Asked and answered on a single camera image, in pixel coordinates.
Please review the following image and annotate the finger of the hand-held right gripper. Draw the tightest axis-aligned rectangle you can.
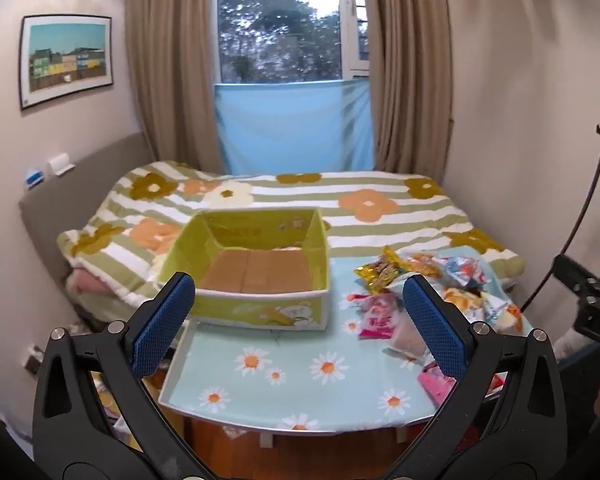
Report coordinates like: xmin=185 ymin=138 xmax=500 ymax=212
xmin=553 ymin=254 xmax=600 ymax=295

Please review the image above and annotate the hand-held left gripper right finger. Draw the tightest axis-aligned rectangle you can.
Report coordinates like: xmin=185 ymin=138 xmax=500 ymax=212
xmin=400 ymin=273 xmax=569 ymax=467

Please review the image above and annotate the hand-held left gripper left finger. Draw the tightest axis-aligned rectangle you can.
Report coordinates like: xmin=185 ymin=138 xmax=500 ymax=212
xmin=32 ymin=271 xmax=216 ymax=480

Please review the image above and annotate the pink and white snack packet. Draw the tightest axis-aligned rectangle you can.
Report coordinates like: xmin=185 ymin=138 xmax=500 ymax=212
xmin=356 ymin=294 xmax=406 ymax=341

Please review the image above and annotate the yellow-green cardboard box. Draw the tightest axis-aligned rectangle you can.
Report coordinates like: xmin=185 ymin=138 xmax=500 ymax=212
xmin=159 ymin=207 xmax=330 ymax=331

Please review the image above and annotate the clear brown snack packet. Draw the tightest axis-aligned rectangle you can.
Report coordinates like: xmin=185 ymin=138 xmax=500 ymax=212
xmin=387 ymin=322 xmax=431 ymax=362

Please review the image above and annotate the white pillow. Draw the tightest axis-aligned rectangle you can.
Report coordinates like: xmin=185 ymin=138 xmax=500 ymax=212
xmin=554 ymin=329 xmax=597 ymax=362

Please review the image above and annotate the clear bread snack packet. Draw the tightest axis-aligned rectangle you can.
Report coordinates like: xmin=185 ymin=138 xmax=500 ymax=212
xmin=442 ymin=285 xmax=484 ymax=312

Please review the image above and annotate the bright pink snack packet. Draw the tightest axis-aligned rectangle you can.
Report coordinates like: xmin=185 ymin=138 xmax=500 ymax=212
xmin=417 ymin=362 xmax=459 ymax=406

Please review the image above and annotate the clear waffle snack packet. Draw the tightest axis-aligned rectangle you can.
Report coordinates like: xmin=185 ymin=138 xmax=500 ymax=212
xmin=407 ymin=252 xmax=441 ymax=279

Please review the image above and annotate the blue and white snack packet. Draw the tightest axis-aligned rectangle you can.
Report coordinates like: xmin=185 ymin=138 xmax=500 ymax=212
xmin=437 ymin=256 xmax=484 ymax=289

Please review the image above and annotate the white and orange snack packet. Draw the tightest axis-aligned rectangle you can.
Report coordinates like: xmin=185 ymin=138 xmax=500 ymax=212
xmin=480 ymin=297 xmax=524 ymax=334

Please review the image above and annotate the gold snack packet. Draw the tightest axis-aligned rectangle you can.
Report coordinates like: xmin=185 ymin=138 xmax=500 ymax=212
xmin=355 ymin=246 xmax=409 ymax=295

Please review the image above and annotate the pink pillow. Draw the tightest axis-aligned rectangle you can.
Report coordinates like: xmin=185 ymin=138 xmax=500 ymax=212
xmin=71 ymin=269 xmax=112 ymax=295

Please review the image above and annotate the daisy print blue tablecloth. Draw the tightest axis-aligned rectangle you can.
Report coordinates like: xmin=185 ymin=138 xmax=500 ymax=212
xmin=159 ymin=247 xmax=534 ymax=434

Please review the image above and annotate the floral striped blanket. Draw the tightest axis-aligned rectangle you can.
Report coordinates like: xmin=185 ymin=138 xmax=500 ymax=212
xmin=57 ymin=160 xmax=526 ymax=311

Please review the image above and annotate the grey upholstered headboard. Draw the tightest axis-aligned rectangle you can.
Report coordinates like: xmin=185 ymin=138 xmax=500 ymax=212
xmin=19 ymin=132 xmax=157 ymax=322

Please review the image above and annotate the white holder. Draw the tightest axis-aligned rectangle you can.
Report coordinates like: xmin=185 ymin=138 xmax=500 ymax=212
xmin=47 ymin=153 xmax=74 ymax=176

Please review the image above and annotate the blue window cloth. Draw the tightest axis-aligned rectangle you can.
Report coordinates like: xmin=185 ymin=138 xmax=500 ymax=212
xmin=213 ymin=78 xmax=376 ymax=174

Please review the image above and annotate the beige curtain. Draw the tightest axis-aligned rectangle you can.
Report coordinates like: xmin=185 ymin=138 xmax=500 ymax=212
xmin=367 ymin=0 xmax=454 ymax=182
xmin=124 ymin=0 xmax=226 ymax=177

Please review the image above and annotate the window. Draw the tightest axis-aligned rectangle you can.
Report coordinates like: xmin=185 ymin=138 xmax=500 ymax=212
xmin=215 ymin=0 xmax=373 ymax=84

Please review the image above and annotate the wall socket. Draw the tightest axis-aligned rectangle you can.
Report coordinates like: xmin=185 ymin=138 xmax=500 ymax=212
xmin=24 ymin=344 xmax=44 ymax=377

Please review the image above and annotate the framed wall picture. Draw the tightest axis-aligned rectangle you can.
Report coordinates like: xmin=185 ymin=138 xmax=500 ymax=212
xmin=19 ymin=14 xmax=115 ymax=111

